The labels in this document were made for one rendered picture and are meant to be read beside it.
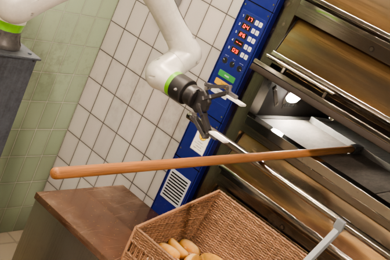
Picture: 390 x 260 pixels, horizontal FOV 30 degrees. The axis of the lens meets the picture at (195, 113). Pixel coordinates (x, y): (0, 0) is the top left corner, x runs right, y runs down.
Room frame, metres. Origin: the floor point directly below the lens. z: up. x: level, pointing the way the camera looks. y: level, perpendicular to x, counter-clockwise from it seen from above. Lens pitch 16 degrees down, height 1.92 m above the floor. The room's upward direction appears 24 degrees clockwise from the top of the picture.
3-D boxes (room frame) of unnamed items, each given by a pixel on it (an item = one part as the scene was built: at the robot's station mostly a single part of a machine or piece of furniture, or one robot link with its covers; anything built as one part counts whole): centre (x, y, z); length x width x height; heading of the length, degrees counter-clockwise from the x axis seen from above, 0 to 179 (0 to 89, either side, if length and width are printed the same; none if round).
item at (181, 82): (2.42, 0.07, 1.29); 0.12 x 0.06 x 0.09; 147
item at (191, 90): (2.38, 0.01, 1.29); 0.09 x 0.07 x 0.08; 57
